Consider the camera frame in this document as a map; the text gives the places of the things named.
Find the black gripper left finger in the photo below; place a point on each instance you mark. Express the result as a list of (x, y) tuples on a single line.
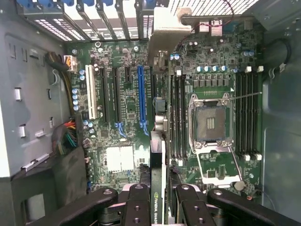
[(138, 207)]

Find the white expansion slot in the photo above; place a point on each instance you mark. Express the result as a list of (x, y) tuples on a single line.
[(91, 91)]

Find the green motherboard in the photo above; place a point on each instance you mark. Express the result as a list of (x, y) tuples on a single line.
[(131, 99)]

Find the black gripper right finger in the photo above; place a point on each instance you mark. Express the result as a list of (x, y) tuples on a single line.
[(190, 209)]

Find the silver chipset heatsink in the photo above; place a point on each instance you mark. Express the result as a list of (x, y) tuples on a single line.
[(120, 159)]

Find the black open PC case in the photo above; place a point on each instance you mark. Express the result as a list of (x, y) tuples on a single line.
[(282, 117)]

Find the CPU socket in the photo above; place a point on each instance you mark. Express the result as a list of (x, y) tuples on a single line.
[(210, 122)]

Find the coin cell battery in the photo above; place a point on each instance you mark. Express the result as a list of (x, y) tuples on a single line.
[(240, 185)]

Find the thin locking lever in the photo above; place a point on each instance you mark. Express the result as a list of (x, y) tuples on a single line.
[(247, 96)]

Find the blue expansion slot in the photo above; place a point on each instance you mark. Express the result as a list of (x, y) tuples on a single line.
[(141, 94)]

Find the white power connector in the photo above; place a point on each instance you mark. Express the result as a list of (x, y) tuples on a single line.
[(70, 63)]

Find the short black expansion slot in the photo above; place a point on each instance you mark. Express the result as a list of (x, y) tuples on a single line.
[(128, 75)]

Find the long black expansion slot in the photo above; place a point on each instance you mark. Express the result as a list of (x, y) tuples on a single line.
[(116, 94), (104, 94)]

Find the black plastic shroud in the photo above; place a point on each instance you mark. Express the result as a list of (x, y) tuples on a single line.
[(68, 179)]

